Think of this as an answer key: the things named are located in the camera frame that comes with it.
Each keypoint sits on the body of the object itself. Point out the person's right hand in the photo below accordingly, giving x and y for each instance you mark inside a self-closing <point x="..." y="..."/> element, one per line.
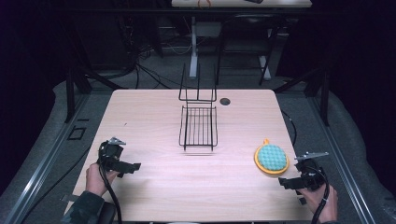
<point x="323" y="205"/>

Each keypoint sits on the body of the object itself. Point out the person's left hand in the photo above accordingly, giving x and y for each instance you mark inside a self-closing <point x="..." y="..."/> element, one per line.
<point x="96" y="180"/>

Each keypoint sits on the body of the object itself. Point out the yellow and teal round sponge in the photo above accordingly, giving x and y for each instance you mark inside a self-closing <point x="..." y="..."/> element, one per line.
<point x="271" y="157"/>

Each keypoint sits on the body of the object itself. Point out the black metal stand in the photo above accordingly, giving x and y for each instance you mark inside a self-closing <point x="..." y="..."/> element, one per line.
<point x="70" y="93"/>
<point x="325" y="99"/>

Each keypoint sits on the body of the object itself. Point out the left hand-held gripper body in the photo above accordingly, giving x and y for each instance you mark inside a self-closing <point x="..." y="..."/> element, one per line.
<point x="110" y="154"/>

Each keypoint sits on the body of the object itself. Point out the white background desk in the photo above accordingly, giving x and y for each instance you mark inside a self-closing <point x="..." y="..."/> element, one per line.
<point x="193" y="46"/>

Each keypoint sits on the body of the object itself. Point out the black chair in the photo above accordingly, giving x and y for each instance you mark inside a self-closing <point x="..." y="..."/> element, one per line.
<point x="246" y="34"/>

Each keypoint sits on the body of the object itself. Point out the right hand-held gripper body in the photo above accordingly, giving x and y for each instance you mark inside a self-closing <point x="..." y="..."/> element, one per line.
<point x="311" y="179"/>

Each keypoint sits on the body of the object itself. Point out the grey table edge bracket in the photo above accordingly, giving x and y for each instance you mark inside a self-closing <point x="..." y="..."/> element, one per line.
<point x="69" y="198"/>

